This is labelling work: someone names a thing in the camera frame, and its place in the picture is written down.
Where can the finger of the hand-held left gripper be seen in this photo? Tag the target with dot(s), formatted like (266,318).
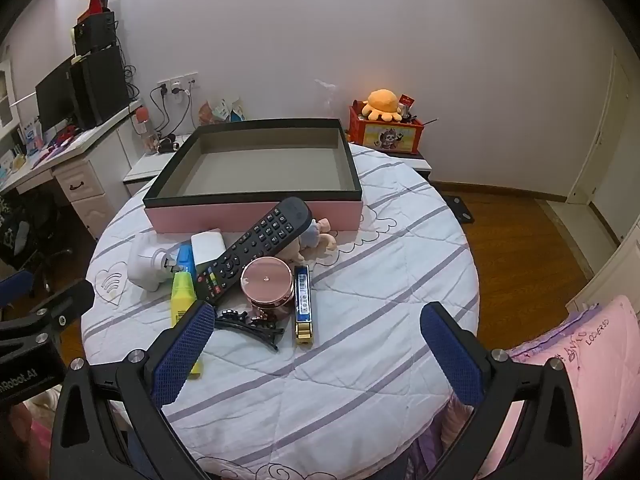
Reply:
(65,305)
(15,287)

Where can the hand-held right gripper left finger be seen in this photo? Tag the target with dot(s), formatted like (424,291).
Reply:
(182,355)

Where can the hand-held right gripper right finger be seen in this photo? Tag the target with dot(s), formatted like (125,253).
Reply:
(450,355)

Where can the yellow tube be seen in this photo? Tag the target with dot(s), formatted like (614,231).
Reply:
(182,300)

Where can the black hair clip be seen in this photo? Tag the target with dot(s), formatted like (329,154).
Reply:
(250,332)

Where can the white round plug-in device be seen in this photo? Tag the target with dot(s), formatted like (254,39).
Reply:
(142,265)

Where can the small blue packet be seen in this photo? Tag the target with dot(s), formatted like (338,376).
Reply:
(185,259)

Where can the white charger cube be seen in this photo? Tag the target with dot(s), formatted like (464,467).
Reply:
(207,247)

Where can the rose gold round jar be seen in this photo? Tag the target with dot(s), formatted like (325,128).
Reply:
(265,280)

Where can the pink box with black rim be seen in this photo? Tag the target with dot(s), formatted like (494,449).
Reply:
(200,220)

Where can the black remote control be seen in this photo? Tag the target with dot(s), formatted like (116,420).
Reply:
(260,240)

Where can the small pink plush doll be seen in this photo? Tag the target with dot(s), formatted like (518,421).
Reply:
(325,242)

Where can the black office chair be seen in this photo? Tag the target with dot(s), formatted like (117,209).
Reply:
(25,240)

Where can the white desk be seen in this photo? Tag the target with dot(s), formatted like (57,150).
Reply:
(85,185)

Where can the black bathroom scale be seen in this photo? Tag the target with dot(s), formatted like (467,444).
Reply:
(460,208)

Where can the blue white box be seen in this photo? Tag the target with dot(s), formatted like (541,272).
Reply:
(30,139)

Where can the pink printed blanket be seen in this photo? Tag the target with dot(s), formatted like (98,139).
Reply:
(600,360)

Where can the white top side cabinet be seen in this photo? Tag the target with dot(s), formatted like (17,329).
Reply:
(145,167)

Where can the white bedside furniture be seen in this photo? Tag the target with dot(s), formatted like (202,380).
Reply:
(615,270)

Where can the black monitor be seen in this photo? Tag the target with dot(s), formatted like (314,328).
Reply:
(52,100)

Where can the small black device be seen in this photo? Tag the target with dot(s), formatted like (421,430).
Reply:
(168,143)

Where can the black top low cabinet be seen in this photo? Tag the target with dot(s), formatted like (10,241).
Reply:
(422,165)

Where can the red cap bottle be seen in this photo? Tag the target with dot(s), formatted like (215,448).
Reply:
(144,130)

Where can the white glass door cabinet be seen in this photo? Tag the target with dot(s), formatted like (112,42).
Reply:
(5,90)

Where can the black computer tower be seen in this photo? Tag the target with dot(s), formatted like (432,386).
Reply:
(100,90)

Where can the red storage crate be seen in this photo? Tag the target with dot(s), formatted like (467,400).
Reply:
(395,137)

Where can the red snack bag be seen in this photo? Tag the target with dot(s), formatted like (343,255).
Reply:
(207,112)

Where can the green white snack bag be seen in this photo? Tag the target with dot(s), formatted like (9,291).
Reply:
(223,109)

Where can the red tag card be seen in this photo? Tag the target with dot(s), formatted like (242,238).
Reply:
(406,99)

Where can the orange octopus plush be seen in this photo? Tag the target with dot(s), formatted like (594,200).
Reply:
(381,102)

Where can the white door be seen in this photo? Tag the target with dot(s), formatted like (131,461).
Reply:
(605,135)

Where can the white wall socket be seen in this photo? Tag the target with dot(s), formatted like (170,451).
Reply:
(177,81)

